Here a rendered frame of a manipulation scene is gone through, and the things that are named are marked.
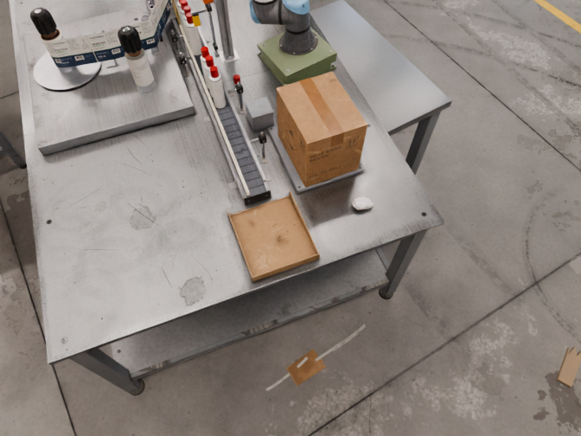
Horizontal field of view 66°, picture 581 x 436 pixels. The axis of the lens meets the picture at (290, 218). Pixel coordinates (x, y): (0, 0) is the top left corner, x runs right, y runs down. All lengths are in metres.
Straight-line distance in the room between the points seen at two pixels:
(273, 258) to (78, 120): 1.07
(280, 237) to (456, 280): 1.29
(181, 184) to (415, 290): 1.41
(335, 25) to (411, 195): 1.10
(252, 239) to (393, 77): 1.09
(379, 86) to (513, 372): 1.57
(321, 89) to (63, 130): 1.12
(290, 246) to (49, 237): 0.92
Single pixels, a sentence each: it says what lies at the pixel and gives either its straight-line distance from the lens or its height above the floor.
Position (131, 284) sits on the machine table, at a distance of 1.74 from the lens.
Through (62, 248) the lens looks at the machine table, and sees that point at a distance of 1.91.
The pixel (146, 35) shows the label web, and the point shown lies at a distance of 2.34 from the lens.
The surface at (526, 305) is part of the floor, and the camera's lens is 2.80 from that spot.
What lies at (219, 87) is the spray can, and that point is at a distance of 1.99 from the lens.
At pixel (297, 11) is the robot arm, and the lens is 2.18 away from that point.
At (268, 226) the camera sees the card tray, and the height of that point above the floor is 0.83.
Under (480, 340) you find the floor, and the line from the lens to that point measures 2.63.
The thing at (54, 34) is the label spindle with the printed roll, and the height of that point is 1.08.
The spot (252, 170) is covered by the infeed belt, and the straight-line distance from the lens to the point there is 1.84.
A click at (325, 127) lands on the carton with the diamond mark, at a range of 1.66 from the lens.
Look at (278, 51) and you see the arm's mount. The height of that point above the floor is 0.90.
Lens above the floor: 2.35
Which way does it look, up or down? 59 degrees down
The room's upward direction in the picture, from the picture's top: straight up
